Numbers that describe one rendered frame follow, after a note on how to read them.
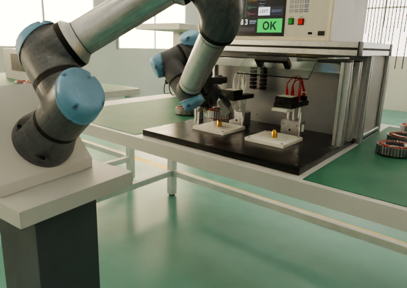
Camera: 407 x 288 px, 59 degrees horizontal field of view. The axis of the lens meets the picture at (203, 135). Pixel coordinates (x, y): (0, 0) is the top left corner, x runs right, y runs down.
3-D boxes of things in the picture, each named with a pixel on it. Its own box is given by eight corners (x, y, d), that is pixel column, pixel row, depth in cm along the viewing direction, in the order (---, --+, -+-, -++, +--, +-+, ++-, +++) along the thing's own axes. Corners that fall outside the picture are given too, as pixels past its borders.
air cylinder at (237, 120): (243, 126, 149) (244, 112, 148) (228, 123, 154) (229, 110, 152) (250, 124, 153) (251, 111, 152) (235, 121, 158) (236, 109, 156)
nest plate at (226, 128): (223, 135, 132) (223, 132, 132) (192, 129, 141) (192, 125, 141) (245, 129, 143) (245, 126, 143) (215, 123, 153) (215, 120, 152)
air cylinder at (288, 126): (298, 136, 134) (299, 121, 133) (280, 132, 139) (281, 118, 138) (304, 134, 138) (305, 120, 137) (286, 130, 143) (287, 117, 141)
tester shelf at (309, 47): (357, 56, 115) (360, 41, 113) (195, 49, 156) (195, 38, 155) (391, 55, 148) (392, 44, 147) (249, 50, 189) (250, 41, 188)
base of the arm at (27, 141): (35, 176, 86) (53, 156, 81) (-2, 126, 87) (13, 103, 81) (81, 154, 99) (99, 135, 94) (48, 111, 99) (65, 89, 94)
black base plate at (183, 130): (298, 175, 99) (299, 167, 99) (142, 135, 138) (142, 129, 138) (353, 143, 135) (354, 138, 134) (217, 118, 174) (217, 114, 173)
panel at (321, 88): (356, 138, 134) (367, 55, 126) (215, 114, 174) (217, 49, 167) (357, 138, 135) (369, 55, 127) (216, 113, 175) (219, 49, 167)
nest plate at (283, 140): (283, 149, 117) (283, 144, 117) (244, 140, 127) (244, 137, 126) (302, 140, 129) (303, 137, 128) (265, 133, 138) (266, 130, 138)
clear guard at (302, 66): (307, 79, 100) (310, 57, 98) (235, 73, 114) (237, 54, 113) (347, 74, 124) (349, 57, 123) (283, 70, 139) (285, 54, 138)
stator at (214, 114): (222, 121, 133) (223, 111, 133) (199, 117, 140) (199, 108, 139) (239, 118, 142) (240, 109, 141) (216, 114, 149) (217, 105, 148)
